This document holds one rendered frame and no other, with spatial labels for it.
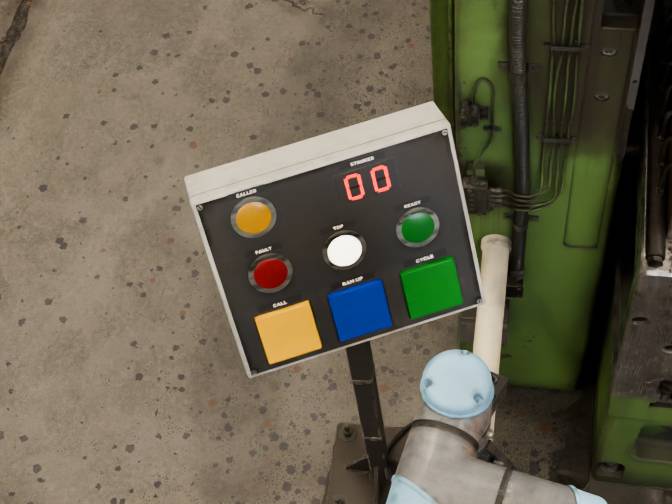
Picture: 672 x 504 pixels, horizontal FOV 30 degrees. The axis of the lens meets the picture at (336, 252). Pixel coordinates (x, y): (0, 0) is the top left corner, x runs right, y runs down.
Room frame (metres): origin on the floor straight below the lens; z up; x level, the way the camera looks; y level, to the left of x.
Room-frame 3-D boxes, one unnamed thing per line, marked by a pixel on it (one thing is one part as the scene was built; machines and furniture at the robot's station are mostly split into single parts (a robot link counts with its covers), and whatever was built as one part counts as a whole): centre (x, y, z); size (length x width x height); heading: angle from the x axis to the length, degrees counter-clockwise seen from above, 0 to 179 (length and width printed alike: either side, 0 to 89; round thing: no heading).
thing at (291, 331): (0.75, 0.08, 1.01); 0.07 x 0.05 x 0.07; 98
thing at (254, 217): (0.83, 0.09, 1.16); 0.05 x 0.03 x 0.04; 73
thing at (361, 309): (0.76, -0.02, 1.01); 0.07 x 0.05 x 0.07; 98
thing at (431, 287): (0.77, -0.12, 1.01); 0.07 x 0.05 x 0.07; 98
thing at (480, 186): (1.03, -0.24, 0.80); 0.06 x 0.03 x 0.14; 73
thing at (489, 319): (0.81, -0.20, 0.62); 0.44 x 0.05 x 0.05; 163
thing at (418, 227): (0.82, -0.11, 1.09); 0.05 x 0.03 x 0.04; 73
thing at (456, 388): (0.51, -0.10, 1.23); 0.09 x 0.08 x 0.11; 151
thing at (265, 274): (0.79, 0.09, 1.09); 0.05 x 0.03 x 0.04; 73
